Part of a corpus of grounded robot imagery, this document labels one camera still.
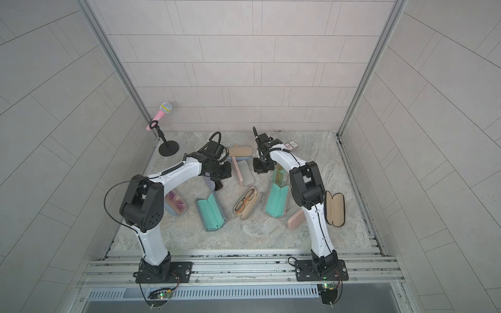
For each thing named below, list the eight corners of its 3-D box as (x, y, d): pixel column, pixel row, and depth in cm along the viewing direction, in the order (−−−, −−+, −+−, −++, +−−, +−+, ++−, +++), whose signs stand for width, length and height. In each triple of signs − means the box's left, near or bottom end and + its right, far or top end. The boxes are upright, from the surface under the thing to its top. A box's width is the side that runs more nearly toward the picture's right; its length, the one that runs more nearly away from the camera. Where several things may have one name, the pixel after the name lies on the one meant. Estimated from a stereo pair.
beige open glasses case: (231, 213, 88) (230, 210, 85) (249, 187, 96) (249, 183, 93) (244, 221, 85) (244, 218, 83) (261, 193, 94) (262, 190, 91)
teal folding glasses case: (264, 215, 87) (264, 212, 85) (270, 185, 97) (270, 182, 94) (284, 219, 86) (285, 217, 83) (288, 188, 95) (289, 185, 93)
